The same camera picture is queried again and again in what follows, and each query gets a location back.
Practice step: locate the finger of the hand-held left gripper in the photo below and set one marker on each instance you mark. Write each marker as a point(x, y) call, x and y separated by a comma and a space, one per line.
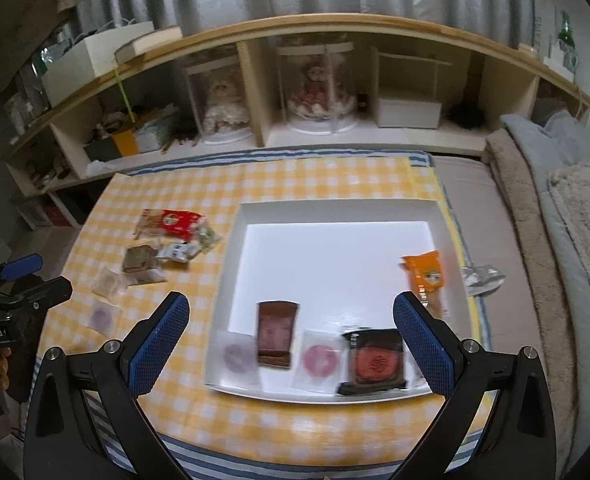
point(22, 266)
point(45, 292)

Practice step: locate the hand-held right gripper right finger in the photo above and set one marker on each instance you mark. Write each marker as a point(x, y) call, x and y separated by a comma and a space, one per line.
point(425, 345)

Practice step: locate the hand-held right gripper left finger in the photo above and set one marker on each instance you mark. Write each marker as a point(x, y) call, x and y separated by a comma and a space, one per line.
point(162, 342)

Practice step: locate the dark mooncake packet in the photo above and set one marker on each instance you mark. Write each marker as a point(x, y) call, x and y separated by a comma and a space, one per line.
point(375, 362)

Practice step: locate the clear packet with beige cookie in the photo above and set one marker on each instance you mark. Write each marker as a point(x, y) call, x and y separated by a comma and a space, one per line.
point(107, 285)

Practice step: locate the clear packet with purple pastry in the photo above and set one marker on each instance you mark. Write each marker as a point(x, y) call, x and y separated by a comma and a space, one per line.
point(235, 357)
point(104, 317)

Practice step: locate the orange snack packet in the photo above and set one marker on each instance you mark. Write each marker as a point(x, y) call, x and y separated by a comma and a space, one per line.
point(425, 270)

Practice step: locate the small brown pastry packet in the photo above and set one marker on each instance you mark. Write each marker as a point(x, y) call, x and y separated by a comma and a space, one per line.
point(137, 257)

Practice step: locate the clear packet with black label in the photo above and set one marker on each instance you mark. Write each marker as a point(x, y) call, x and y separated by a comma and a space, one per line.
point(177, 251)

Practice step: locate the clear packet with pink pastry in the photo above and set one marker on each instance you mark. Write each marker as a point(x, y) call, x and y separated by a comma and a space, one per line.
point(320, 360)

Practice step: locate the brown snack packet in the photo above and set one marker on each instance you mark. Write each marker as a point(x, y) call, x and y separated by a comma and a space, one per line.
point(275, 332)

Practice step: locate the green and white snack packet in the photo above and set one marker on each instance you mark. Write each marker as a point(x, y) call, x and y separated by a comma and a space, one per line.
point(207, 236)

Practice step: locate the white shallow cardboard box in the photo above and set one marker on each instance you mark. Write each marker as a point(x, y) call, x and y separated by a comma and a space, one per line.
point(340, 260)

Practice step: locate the red snack packet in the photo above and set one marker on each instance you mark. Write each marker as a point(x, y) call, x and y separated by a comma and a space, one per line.
point(180, 221)

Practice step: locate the empty clear wrapper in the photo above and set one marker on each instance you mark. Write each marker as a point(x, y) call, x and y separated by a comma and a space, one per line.
point(482, 277)

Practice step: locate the dark box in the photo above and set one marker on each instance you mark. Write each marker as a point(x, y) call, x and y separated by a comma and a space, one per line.
point(100, 151)

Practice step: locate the taupe mattress sheet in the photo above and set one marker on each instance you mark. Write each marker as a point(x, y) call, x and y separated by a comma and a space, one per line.
point(480, 200)

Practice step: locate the orange box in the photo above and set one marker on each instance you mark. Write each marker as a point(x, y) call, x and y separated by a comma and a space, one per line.
point(125, 144)

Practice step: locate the beige fleece blanket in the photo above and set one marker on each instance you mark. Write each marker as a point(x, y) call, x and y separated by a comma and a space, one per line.
point(525, 220)

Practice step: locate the tissue box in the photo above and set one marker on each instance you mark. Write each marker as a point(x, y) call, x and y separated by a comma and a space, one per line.
point(150, 135)

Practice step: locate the yellow checked tablecloth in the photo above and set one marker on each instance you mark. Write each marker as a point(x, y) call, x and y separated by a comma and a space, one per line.
point(325, 180)

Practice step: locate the white woven storage box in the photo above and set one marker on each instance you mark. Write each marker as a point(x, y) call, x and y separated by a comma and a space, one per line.
point(95, 55)

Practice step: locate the grey blanket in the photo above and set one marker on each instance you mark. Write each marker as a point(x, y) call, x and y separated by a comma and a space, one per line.
point(540, 145)

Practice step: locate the small white box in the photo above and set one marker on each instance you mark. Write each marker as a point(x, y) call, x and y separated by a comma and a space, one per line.
point(407, 112)

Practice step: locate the cream doll in clear case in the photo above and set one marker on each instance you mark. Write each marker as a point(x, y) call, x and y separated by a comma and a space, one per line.
point(220, 105)

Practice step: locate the thick book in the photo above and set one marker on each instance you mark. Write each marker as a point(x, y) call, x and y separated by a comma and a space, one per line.
point(145, 42)

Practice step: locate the red doll in clear case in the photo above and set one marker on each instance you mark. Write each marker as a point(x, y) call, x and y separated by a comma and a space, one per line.
point(320, 90)

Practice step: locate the wooden shelf unit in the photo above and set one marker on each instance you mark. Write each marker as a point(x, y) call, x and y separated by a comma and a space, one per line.
point(325, 22)

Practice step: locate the green glass bottle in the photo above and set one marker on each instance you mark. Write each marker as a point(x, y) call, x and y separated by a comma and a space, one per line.
point(566, 35)

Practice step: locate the wooden frame stand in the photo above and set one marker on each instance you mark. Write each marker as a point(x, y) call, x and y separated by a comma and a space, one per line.
point(410, 57)

